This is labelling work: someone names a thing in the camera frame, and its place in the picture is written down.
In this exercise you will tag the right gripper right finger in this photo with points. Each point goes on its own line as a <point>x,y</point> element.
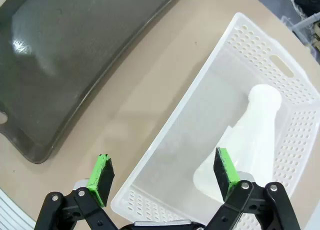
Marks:
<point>226,172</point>

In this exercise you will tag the white perforated plastic basket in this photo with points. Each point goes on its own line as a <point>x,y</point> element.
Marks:
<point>250,47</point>

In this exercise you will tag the clear plastic storage box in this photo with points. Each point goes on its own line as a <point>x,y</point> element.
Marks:
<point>302,32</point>

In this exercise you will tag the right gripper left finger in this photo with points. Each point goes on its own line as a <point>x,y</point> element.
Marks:
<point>100,180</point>

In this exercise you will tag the translucent white conical flask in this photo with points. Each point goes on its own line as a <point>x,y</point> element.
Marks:
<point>257,129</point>

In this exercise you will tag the dark brown plastic tray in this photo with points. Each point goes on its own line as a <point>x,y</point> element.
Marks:
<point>62,52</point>

